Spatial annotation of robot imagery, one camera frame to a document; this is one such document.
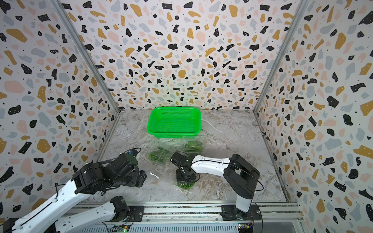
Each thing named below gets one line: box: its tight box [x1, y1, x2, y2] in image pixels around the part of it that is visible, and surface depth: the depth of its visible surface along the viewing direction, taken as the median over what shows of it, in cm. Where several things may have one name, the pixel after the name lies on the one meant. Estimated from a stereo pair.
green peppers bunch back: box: [184, 140, 204, 153], surface depth 99 cm
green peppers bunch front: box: [176, 181, 196, 190], surface depth 84 cm
